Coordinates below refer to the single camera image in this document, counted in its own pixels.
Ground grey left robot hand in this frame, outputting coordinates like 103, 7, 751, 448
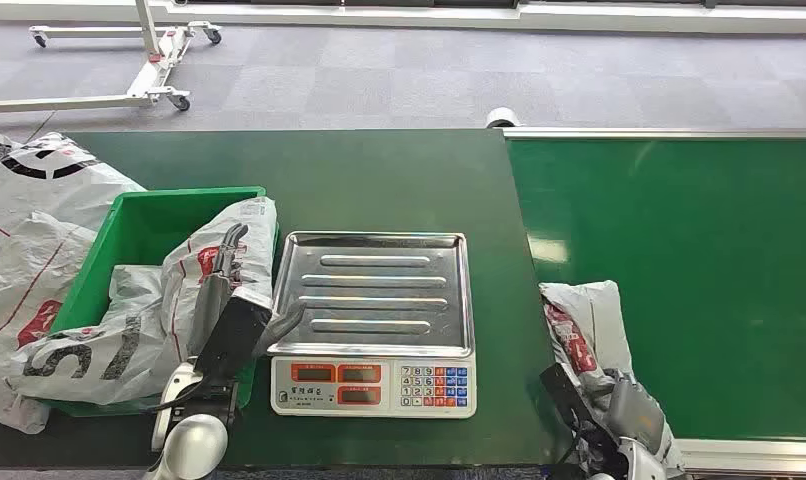
186, 223, 306, 362

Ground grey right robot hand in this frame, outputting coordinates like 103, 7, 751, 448
603, 376, 667, 458

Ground grey white red-printed courier package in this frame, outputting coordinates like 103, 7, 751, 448
538, 280, 687, 478

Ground white courier bag red logo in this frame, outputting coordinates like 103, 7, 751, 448
159, 196, 279, 362

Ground white courier bag black letters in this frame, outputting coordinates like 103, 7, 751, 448
8, 264, 196, 407

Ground green plastic bin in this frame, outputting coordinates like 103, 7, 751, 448
45, 186, 280, 419

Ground white scale with steel tray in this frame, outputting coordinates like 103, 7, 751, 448
267, 230, 478, 421

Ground large white sack red lines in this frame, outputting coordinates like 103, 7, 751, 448
0, 210, 100, 436

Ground white tape roll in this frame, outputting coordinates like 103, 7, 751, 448
485, 106, 524, 130

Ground green conveyor belt silver frame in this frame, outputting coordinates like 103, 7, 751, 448
502, 127, 806, 475

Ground large white sack black ring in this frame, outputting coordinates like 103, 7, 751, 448
0, 130, 147, 233

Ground white wheeled stand frame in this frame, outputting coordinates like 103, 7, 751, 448
0, 0, 223, 115

